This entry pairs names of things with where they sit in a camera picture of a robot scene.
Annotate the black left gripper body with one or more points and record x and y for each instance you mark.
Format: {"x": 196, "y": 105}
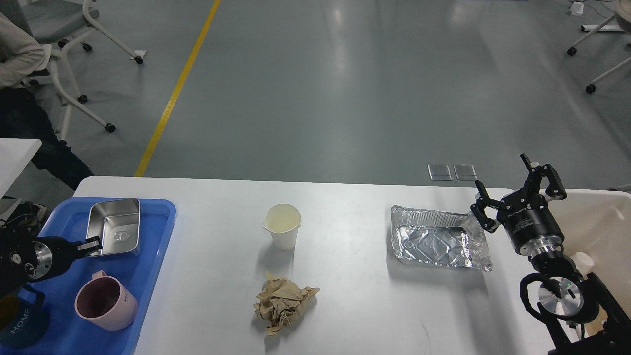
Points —
{"x": 54, "y": 256}

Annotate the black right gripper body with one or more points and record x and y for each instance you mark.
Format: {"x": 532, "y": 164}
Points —
{"x": 528, "y": 218}

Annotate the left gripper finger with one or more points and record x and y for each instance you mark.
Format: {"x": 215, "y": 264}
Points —
{"x": 87, "y": 247}

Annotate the stainless steel rectangular container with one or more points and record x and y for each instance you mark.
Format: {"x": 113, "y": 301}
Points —
{"x": 117, "y": 223}

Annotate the aluminium foil tray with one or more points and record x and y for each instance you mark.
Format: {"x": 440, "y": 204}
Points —
{"x": 443, "y": 239}

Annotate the pink ceramic mug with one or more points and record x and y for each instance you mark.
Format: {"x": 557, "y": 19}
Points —
{"x": 105, "y": 302}

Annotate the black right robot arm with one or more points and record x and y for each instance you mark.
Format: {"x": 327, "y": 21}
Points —
{"x": 581, "y": 315}

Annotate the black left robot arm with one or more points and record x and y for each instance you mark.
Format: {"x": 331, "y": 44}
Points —
{"x": 27, "y": 258}

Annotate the right floor socket plate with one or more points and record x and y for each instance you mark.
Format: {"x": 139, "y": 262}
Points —
{"x": 465, "y": 172}

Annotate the floor socket plate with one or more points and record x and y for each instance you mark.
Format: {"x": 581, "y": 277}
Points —
{"x": 465, "y": 172}
{"x": 440, "y": 172}

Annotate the white plastic bin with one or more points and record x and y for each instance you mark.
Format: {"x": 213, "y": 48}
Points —
{"x": 598, "y": 223}

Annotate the left floor socket plate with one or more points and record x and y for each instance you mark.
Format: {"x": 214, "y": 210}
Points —
{"x": 440, "y": 172}

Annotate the white paper cup in bin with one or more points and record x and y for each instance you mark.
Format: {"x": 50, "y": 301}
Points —
{"x": 583, "y": 262}

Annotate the dark blue HOME mug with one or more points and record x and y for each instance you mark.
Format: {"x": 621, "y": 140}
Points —
{"x": 23, "y": 323}

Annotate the blue plastic tray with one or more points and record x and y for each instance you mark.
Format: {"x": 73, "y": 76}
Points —
{"x": 68, "y": 333}

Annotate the small white side table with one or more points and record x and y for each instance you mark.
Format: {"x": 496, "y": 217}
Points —
{"x": 15, "y": 154}

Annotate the seated person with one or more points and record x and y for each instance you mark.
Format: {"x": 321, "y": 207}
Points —
{"x": 21, "y": 117}

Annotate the crumpled brown paper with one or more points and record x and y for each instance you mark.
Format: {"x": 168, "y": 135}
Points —
{"x": 281, "y": 302}

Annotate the grey office chair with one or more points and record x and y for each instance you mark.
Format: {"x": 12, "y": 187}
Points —
{"x": 60, "y": 25}

